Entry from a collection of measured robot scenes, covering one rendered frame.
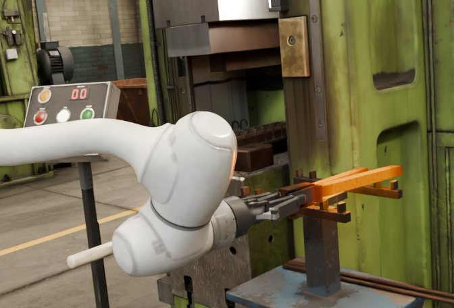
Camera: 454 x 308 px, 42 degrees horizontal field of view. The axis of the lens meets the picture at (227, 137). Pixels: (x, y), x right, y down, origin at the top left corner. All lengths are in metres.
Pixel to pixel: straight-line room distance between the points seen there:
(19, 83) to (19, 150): 5.79
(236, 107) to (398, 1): 0.71
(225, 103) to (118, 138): 1.35
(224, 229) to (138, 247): 0.17
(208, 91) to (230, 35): 0.35
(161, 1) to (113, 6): 9.59
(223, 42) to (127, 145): 1.00
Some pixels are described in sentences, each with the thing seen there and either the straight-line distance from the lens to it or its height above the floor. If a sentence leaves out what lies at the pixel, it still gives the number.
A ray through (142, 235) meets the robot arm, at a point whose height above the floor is 1.02.
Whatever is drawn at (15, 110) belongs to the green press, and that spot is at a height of 0.79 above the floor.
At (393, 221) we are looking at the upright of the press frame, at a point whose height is 0.68.
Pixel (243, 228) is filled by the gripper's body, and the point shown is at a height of 0.97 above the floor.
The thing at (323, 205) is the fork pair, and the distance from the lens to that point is 1.29.
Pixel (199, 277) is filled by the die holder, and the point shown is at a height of 0.56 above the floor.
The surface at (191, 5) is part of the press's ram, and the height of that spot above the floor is 1.42.
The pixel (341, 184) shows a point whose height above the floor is 0.98.
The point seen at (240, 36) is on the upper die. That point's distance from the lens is 1.89.
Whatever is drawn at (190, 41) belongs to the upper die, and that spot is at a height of 1.31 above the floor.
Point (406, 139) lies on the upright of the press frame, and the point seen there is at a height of 0.94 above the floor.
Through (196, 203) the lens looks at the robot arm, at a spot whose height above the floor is 1.07.
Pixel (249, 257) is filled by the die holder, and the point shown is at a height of 0.68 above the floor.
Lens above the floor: 1.30
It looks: 9 degrees down
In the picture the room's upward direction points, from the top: 5 degrees counter-clockwise
